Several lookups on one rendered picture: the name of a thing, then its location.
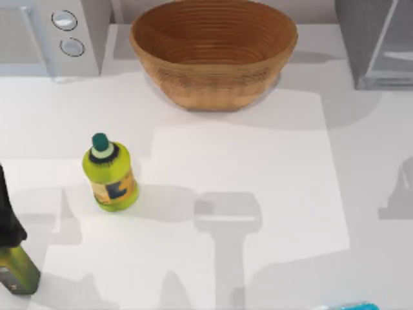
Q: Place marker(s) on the brown woven basket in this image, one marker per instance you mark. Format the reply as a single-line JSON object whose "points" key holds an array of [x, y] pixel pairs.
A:
{"points": [[213, 64]]}

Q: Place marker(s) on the green bottle with dark cap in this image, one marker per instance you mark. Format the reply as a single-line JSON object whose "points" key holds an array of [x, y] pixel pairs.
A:
{"points": [[111, 181]]}

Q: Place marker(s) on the small round microwave knob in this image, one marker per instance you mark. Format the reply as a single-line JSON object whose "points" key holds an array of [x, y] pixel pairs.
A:
{"points": [[72, 46]]}

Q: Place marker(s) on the large round microwave knob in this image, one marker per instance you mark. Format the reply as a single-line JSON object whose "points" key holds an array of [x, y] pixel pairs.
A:
{"points": [[64, 20]]}

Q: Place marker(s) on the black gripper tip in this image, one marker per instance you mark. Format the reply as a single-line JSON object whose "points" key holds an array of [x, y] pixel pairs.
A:
{"points": [[4, 187]]}

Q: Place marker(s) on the light blue object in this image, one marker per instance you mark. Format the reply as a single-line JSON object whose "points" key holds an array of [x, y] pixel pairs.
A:
{"points": [[353, 306]]}

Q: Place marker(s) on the pale microwave oven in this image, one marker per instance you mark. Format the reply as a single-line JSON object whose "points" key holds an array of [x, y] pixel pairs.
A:
{"points": [[29, 38]]}

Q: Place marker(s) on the olive bottle with black top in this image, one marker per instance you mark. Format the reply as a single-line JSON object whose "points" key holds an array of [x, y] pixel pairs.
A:
{"points": [[19, 271]]}

